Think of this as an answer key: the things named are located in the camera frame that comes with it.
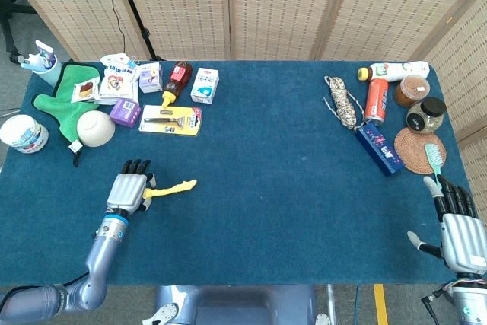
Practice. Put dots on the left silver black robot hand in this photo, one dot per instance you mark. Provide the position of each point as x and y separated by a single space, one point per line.
127 190

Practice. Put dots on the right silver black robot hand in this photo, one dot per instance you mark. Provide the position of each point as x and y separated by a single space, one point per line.
464 241

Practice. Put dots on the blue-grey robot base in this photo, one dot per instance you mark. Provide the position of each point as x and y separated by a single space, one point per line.
236 306

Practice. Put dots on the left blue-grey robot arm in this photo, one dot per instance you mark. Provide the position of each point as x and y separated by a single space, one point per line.
100 252

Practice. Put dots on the cream upturned bowl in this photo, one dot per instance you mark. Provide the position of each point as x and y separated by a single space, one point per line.
95 129

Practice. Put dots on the small purple box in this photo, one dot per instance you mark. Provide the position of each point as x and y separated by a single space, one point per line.
125 112

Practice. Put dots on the razor in yellow blister pack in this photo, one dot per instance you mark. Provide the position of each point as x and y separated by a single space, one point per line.
171 121

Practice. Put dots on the mint green hair brush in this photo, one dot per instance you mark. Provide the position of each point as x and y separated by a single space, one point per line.
433 155

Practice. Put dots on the green microfibre cloth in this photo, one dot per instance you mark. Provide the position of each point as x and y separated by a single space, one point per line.
68 112

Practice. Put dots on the white cartoon snack bag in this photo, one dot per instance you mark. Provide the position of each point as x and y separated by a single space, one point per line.
118 87

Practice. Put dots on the yellow floor tape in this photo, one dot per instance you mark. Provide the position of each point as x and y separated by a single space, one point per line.
380 302

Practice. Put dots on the round woven coaster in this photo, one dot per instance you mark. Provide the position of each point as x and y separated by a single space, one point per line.
411 148

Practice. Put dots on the cake picture snack packet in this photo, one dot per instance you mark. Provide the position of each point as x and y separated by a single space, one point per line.
85 90

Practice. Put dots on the purple white drink carton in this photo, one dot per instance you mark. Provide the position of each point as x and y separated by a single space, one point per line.
150 78

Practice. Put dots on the white tub with blue label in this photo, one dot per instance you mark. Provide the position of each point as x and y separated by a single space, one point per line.
23 134

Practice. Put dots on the brown sauce bottle yellow cap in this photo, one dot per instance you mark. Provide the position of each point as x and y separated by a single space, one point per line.
179 77

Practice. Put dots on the long dark blue box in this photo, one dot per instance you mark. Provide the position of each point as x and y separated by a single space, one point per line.
380 150

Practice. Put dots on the blue binder clip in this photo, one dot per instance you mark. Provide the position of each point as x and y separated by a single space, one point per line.
132 61

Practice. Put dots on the white blue plastic packet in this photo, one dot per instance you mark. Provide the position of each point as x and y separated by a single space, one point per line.
116 61

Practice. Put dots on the white blue milk carton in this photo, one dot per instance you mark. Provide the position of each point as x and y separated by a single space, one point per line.
205 85

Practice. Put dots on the glass jar black lid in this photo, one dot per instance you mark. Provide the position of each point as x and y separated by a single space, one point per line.
426 115

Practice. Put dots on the pale teal cup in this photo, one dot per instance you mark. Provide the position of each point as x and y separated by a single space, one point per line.
51 75

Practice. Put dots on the white blue toothpaste tube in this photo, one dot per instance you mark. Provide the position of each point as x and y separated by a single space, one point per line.
45 55

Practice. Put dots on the brown paste plastic jar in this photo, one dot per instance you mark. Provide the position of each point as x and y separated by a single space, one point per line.
411 91

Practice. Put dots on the light blue toothbrush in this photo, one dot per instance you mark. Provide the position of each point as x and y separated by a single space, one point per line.
32 61

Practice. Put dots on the orange drink can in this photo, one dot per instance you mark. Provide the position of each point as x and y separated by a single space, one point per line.
376 102

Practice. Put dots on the white bottle yellow cap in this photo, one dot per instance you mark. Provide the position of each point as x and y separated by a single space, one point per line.
395 71

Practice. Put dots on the black tripod stand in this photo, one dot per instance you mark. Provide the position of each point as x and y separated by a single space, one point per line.
131 5

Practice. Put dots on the black office chair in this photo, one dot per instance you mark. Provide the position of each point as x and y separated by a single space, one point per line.
7 9

